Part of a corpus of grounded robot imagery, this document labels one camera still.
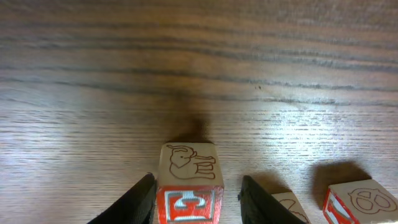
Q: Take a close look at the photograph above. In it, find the pretzel picture wooden block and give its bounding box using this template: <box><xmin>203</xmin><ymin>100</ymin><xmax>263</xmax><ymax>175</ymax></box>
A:
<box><xmin>323</xmin><ymin>179</ymin><xmax>397</xmax><ymax>224</ymax></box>

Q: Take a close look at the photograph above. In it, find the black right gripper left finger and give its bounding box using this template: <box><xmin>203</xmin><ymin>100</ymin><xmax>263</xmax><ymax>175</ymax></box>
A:
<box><xmin>88</xmin><ymin>173</ymin><xmax>157</xmax><ymax>224</ymax></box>

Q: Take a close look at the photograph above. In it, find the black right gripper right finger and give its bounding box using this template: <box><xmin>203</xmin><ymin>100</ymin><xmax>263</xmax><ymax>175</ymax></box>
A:
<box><xmin>238</xmin><ymin>175</ymin><xmax>305</xmax><ymax>224</ymax></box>

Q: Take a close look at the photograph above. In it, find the green V wooden block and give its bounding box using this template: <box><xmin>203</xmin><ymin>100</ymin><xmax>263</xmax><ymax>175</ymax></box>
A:
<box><xmin>272</xmin><ymin>192</ymin><xmax>310</xmax><ymax>224</ymax></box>

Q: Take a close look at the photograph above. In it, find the red E elephant block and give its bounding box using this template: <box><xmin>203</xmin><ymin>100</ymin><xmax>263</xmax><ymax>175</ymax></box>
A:
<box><xmin>157</xmin><ymin>142</ymin><xmax>224</xmax><ymax>224</ymax></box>

